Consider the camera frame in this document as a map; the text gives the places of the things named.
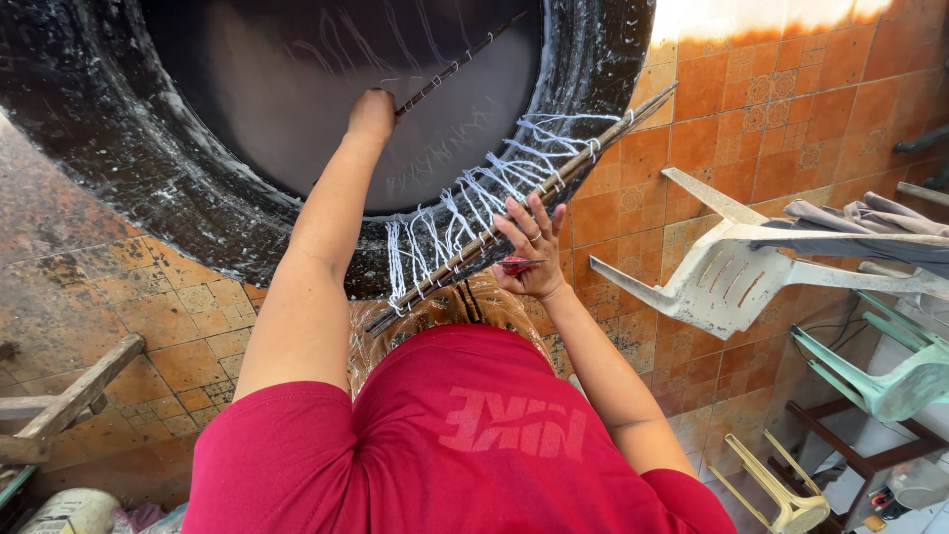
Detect wooden pole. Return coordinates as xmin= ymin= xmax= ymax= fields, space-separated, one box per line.
xmin=896 ymin=181 xmax=949 ymax=208

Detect green plastic chair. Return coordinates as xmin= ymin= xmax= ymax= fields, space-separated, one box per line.
xmin=789 ymin=291 xmax=949 ymax=422

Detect person's left hand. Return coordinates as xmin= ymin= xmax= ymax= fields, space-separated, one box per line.
xmin=346 ymin=88 xmax=399 ymax=145

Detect thin dark stick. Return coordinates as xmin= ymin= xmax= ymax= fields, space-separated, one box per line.
xmin=393 ymin=10 xmax=529 ymax=120

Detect red shirt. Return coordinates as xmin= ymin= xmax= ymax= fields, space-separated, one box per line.
xmin=181 ymin=324 xmax=738 ymax=534

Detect large black round basin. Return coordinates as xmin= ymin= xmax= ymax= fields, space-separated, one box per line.
xmin=0 ymin=0 xmax=658 ymax=301

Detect wooden frame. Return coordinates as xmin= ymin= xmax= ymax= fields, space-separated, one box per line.
xmin=0 ymin=332 xmax=146 ymax=467

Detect plastic bags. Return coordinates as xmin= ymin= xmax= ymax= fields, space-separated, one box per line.
xmin=111 ymin=503 xmax=188 ymax=534

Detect cream plastic chair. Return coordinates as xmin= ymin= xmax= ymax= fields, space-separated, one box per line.
xmin=706 ymin=430 xmax=831 ymax=534

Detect white strands on sticks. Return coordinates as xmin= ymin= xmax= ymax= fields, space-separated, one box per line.
xmin=384 ymin=111 xmax=637 ymax=318

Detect white plastic chair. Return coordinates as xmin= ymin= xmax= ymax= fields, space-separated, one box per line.
xmin=589 ymin=168 xmax=949 ymax=341

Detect black cable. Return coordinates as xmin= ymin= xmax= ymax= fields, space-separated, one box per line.
xmin=792 ymin=315 xmax=872 ymax=364

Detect person's right hand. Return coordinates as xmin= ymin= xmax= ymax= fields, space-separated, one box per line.
xmin=491 ymin=193 xmax=570 ymax=302

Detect red scissors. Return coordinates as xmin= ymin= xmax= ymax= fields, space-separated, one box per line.
xmin=495 ymin=256 xmax=550 ymax=277

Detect grey cloth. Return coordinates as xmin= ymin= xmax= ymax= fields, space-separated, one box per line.
xmin=750 ymin=191 xmax=949 ymax=279

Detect brown wooden table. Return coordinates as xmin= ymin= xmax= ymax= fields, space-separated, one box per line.
xmin=767 ymin=399 xmax=949 ymax=531

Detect white plastic bucket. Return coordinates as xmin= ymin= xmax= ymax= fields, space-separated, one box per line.
xmin=15 ymin=488 xmax=121 ymax=534

